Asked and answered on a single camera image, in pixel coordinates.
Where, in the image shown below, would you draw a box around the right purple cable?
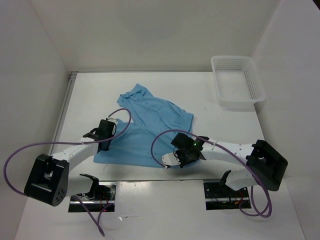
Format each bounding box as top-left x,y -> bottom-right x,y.
150,128 -> 273,217

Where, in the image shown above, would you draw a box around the white plastic basket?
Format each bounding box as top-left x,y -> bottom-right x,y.
211,55 -> 266,110

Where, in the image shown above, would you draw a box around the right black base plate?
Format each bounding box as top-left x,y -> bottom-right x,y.
203,180 -> 251,211

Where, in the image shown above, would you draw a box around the purple cable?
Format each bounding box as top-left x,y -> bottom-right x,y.
4,107 -> 133,237
150,128 -> 273,217

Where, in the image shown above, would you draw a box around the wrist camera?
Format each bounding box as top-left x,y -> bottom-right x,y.
106,117 -> 118,136
161,153 -> 180,169

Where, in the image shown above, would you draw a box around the light blue shorts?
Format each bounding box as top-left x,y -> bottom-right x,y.
93,84 -> 194,168

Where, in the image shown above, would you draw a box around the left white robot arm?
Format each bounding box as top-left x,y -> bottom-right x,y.
24,118 -> 118,207

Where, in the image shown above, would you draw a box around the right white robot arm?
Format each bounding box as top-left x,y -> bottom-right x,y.
162,133 -> 288,197

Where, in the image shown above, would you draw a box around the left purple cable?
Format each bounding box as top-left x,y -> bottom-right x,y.
4,107 -> 133,237

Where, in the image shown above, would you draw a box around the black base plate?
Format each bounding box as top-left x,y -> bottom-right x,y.
68,181 -> 117,213
203,180 -> 251,211

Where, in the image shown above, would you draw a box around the aluminium table edge rail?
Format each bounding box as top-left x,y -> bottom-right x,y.
52,71 -> 78,142

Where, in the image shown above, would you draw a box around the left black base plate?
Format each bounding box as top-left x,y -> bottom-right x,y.
68,181 -> 117,213

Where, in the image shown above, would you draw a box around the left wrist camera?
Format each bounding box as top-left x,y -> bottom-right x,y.
106,117 -> 118,136

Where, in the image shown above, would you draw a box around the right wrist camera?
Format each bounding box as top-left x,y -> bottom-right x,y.
161,153 -> 180,169

